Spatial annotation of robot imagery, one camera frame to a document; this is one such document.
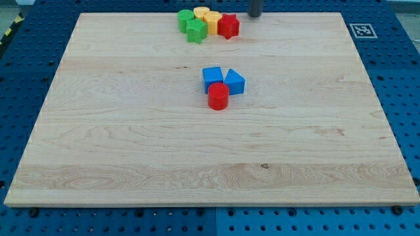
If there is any black bolt right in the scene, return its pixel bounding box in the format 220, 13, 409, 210
391, 205, 404, 216

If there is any blue cube block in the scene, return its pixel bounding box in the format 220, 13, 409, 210
202, 67, 224, 94

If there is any blue triangular prism block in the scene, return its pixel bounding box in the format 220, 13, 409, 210
224, 69, 245, 95

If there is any white fiducial marker tag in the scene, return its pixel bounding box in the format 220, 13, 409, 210
349, 23, 377, 39

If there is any wooden board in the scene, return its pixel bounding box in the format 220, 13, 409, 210
5, 12, 419, 208

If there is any yellow cylinder block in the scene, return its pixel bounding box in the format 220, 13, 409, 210
193, 7, 210, 21

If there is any green cylinder block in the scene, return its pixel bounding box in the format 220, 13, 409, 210
177, 9, 195, 33

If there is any black bolt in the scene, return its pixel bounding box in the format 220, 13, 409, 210
28, 208, 39, 218
391, 205, 404, 216

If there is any red star block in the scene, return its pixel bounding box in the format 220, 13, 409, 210
217, 14, 240, 39

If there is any green star block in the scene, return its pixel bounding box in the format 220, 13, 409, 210
186, 18, 207, 44

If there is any red cylinder block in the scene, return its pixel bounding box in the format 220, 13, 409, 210
208, 83, 230, 110

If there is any yellow hexagon block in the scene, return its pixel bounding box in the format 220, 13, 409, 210
203, 11, 222, 35

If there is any black bolt left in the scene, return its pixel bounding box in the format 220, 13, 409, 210
28, 208, 39, 218

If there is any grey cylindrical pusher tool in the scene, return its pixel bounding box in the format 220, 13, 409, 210
247, 0, 264, 18

